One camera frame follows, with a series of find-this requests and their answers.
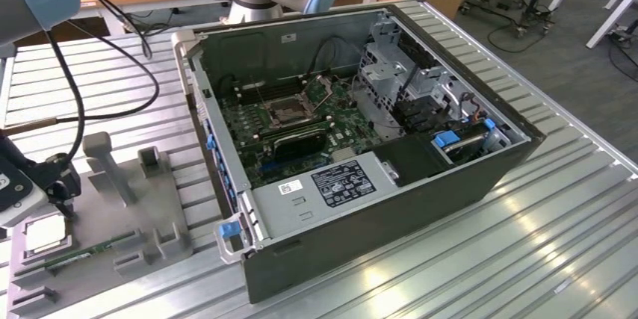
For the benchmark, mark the grey plastic parts rack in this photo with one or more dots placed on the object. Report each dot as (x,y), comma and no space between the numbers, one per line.
(99,229)

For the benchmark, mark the white table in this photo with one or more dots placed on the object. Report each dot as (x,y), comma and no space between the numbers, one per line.
(615,17)

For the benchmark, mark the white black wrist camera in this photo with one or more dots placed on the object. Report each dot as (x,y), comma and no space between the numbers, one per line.
(22,203)

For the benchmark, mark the blue card retainer clip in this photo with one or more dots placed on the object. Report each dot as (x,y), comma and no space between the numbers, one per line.
(210,141)

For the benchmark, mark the blue case latch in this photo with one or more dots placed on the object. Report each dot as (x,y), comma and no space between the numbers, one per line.
(230,230)

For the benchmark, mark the black RAM slot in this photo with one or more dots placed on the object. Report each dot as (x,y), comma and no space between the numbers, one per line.
(292,133)
(269,85)
(289,129)
(272,93)

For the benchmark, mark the silver green CPU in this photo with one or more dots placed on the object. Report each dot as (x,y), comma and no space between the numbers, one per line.
(47,235)

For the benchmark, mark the blue disk carrier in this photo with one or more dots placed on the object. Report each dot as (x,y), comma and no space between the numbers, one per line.
(446,139)

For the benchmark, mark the small silver heat sink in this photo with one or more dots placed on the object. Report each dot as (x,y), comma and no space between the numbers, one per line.
(344,154)

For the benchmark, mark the black expansion card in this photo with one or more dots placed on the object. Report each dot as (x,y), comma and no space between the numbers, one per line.
(300,145)

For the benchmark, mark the grey power supply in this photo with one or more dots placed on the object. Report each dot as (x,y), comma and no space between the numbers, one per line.
(289,214)

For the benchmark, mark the metal drive cage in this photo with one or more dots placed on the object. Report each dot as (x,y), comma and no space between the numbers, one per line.
(384,72)

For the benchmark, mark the green RAM stick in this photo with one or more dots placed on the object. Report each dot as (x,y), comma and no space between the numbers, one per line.
(95,251)

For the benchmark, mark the small blue clip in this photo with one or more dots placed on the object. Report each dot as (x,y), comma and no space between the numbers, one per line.
(489,124)

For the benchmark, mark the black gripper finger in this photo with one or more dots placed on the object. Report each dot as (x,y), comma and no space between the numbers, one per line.
(65,205)

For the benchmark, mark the dark grey PC case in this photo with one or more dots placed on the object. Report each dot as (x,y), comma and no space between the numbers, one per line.
(398,244)

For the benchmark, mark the green motherboard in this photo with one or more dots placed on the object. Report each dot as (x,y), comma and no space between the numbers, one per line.
(349,121)

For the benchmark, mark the blue expansion slot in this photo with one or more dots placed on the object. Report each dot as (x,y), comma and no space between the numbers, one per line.
(277,169)

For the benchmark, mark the CPU socket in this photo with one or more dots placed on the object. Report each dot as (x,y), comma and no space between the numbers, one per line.
(292,111)

